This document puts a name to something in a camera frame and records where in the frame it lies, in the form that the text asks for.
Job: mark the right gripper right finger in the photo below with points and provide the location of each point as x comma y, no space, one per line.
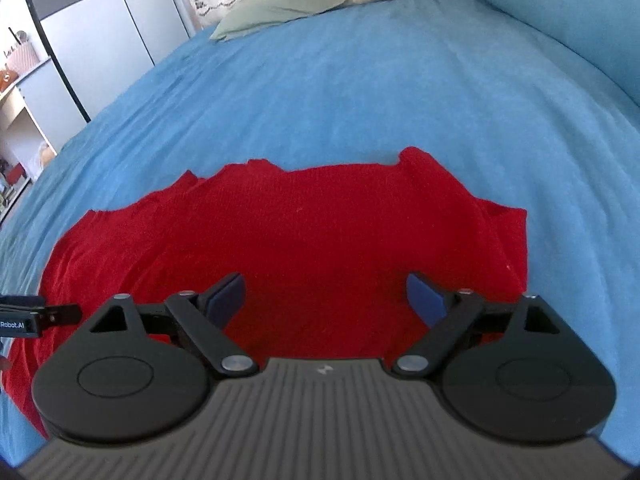
448,316

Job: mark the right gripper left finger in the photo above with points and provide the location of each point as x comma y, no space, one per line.
202,319

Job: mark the red knitted garment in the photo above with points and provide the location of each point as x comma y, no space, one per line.
324,252

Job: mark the white shelf unit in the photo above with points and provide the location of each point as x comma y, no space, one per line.
25,150

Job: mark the blue bed cover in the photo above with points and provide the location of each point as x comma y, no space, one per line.
517,117

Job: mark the white wardrobe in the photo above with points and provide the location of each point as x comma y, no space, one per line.
104,46

